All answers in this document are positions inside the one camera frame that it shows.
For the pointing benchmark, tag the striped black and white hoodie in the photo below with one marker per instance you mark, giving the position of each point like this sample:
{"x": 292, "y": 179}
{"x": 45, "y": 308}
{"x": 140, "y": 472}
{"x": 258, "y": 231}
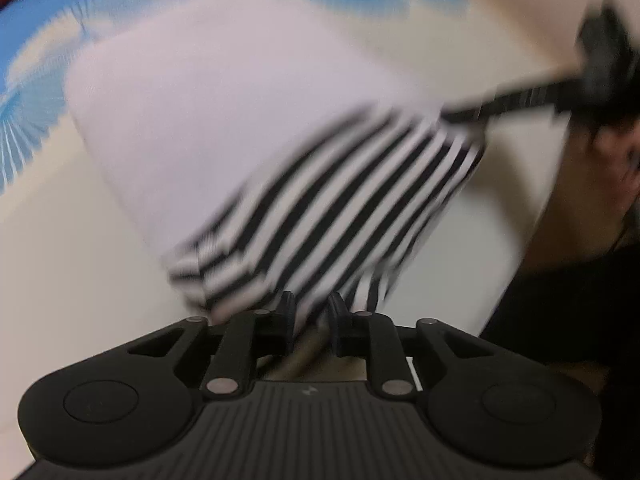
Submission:
{"x": 260, "y": 150}

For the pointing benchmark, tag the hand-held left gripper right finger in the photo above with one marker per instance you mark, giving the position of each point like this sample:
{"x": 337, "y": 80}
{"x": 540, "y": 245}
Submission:
{"x": 336, "y": 322}

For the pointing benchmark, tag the person's right forearm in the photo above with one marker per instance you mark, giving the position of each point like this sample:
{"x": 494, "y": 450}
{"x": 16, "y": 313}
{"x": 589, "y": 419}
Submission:
{"x": 575, "y": 210}

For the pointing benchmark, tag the blue and white printed bedsheet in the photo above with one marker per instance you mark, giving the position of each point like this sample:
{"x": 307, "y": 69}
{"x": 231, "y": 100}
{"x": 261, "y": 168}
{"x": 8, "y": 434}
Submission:
{"x": 55, "y": 270}

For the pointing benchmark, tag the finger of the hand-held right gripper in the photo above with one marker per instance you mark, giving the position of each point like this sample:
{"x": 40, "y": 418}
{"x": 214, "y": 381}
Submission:
{"x": 520, "y": 97}

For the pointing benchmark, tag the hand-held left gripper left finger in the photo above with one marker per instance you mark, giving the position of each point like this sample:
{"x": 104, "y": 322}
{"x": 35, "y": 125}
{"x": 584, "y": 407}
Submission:
{"x": 287, "y": 320}

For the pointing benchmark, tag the person's right hand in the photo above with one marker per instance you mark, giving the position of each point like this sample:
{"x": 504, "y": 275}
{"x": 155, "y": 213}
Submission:
{"x": 620, "y": 152}

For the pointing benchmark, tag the person's black clothing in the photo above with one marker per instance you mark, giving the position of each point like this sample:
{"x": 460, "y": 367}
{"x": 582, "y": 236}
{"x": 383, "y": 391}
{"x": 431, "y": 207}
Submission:
{"x": 565, "y": 360}

